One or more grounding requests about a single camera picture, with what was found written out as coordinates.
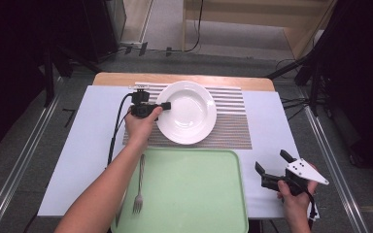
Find left hand-held gripper cable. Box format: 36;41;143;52
106;92;134;168

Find black cabinet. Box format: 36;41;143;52
82;0;127;64

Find black hanging cable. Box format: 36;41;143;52
184;0;205;53

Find person's left hand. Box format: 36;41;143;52
123;106;163;147

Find striped placemat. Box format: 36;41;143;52
121;82;254;150

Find person's right hand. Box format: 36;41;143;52
276;180;319;224

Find white plate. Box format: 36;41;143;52
155;81;218;146

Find silver fork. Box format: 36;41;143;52
132;153;146;215

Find dark curtain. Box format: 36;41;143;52
317;0;373;183
0;0;88;159

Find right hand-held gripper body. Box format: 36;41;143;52
260;158;330;197

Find right hand-held gripper cable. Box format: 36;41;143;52
305;190;319;229

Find black floor cables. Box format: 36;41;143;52
280;96;312;121

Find hand-held gripper cable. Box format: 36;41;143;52
305;190;319;229
106;92;134;168

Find white table cover sheet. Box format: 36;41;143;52
37;84;321;219

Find wooden shelf unit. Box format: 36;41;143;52
182;0;338;61

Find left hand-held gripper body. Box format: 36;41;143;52
128;84;159;118

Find black metal stand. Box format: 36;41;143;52
266;0;341;117
43;45;101;108

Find metal floor rail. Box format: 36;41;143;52
0;93;62;233
299;86;370;233

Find silver knife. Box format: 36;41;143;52
115;190;127;227

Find green tray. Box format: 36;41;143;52
110;147;250;233

